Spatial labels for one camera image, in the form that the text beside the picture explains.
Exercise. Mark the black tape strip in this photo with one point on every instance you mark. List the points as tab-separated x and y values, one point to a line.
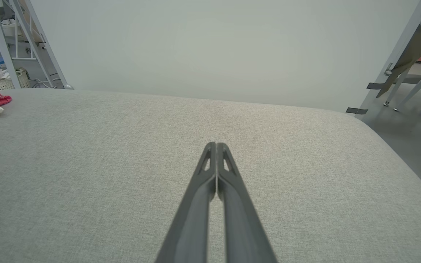
375	86
356	111

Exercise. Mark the grey fabric sofa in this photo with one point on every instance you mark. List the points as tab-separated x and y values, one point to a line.
86	164

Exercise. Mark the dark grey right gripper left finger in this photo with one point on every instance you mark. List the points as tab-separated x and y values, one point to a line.
192	219

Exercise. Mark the light grey frame beam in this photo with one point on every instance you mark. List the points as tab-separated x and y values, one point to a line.
404	40

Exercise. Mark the brown cardboard piece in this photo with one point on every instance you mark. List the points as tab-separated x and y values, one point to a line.
415	47

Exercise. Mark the woven laundry basket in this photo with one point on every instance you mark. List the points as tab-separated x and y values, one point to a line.
22	80

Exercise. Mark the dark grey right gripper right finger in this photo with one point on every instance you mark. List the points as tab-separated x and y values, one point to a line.
243	226

